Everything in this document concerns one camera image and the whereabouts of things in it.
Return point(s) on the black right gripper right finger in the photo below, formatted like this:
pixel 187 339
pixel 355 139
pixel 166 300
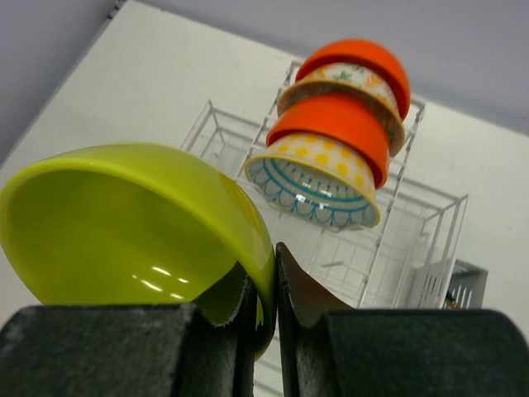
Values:
pixel 330 349

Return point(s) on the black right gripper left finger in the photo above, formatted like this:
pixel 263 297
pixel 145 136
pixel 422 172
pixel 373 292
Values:
pixel 204 348

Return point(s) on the lime green bowl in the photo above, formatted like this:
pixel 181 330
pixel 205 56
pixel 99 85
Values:
pixel 134 223

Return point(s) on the yellow sun patterned bowl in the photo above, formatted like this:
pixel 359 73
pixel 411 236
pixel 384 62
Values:
pixel 317 179

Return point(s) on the orange bowl front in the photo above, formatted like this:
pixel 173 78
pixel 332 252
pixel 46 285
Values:
pixel 344 118

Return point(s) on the orange bowl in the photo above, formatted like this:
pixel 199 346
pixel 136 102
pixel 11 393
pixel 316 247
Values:
pixel 344 118
pixel 365 53

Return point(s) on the floral patterned bowl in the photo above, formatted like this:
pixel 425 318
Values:
pixel 358 81

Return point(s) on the white cutlery holder basket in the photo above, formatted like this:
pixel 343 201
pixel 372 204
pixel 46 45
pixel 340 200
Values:
pixel 450 281

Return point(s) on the white wire dish rack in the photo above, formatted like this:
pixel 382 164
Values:
pixel 405 262

